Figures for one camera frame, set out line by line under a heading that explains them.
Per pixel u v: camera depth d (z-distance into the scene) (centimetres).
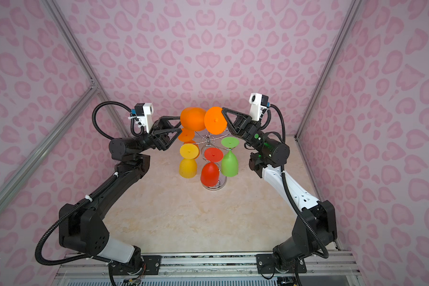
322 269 72
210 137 75
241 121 50
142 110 52
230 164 77
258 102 51
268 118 51
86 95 86
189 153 70
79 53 80
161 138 53
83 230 42
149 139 54
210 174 74
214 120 48
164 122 61
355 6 69
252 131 48
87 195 45
